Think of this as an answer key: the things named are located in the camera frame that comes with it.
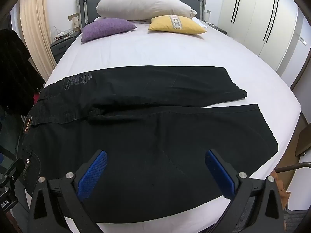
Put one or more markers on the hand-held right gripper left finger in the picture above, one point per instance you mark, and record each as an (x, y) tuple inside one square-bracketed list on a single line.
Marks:
[(93, 172)]

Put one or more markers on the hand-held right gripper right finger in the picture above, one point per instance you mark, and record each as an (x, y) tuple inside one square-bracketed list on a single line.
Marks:
[(220, 174)]

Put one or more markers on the black pants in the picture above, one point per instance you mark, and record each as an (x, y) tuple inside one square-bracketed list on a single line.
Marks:
[(145, 126)]

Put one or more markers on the grey office chair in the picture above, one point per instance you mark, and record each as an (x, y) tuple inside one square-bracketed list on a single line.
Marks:
[(291, 166)]

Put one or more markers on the red cloth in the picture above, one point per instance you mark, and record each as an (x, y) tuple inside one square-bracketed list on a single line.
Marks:
[(36, 99)]

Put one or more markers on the black hanging cloth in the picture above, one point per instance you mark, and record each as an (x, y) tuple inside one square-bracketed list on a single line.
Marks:
[(14, 72)]

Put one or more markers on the dark grey nightstand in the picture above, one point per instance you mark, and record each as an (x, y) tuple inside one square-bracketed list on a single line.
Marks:
[(222, 31), (60, 47)]

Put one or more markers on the bed with white sheet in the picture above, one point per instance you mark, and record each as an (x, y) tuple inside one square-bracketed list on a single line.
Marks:
[(158, 51)]

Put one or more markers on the small bedside items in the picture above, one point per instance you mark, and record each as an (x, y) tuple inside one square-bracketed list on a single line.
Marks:
[(63, 34)]

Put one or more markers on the purple cushion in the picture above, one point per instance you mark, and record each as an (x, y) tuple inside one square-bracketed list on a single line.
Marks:
[(107, 28)]

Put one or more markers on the beige curtain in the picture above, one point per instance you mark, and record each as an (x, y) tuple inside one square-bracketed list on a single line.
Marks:
[(36, 29)]

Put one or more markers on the light wooden stand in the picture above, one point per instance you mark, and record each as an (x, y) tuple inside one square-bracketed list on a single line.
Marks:
[(75, 21)]

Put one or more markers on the yellow cushion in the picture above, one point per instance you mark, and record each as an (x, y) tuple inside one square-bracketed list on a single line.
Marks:
[(165, 25)]

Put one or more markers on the white wardrobe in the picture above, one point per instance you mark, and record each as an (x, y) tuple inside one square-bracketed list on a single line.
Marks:
[(252, 17)]

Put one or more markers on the long white pillow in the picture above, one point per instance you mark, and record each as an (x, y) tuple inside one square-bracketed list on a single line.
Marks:
[(141, 3)]

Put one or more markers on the white wall switch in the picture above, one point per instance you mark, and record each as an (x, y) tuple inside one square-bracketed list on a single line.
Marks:
[(303, 40)]

